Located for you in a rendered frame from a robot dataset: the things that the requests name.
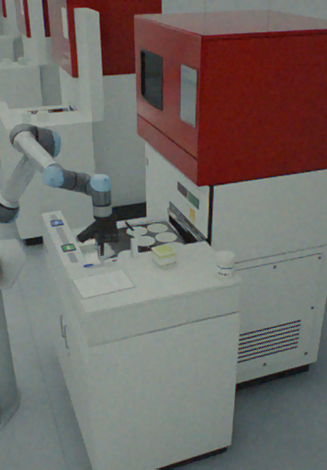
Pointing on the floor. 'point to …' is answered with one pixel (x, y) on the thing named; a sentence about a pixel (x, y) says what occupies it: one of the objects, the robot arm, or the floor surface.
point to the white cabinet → (149, 387)
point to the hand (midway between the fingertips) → (99, 260)
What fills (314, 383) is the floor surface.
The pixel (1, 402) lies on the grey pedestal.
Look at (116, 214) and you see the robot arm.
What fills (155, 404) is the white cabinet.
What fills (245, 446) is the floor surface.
